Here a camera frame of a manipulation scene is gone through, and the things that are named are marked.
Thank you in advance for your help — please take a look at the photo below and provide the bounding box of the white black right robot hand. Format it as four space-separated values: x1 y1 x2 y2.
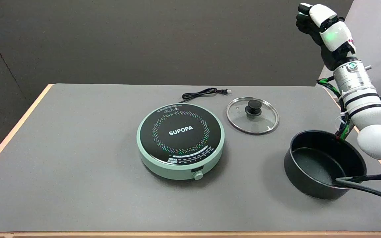
296 3 357 71

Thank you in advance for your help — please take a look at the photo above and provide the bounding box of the glass pot lid black knob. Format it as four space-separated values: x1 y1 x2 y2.
226 97 279 135

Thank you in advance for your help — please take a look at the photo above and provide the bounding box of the black saucepan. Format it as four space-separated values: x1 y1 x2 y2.
284 130 367 200

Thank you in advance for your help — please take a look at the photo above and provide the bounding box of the green round induction cooker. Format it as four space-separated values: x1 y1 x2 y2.
136 103 226 181

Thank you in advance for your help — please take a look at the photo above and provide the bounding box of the black power cord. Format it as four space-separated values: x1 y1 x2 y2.
178 88 232 103

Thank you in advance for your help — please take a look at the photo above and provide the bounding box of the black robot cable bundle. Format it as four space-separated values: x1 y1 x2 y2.
317 78 381 203

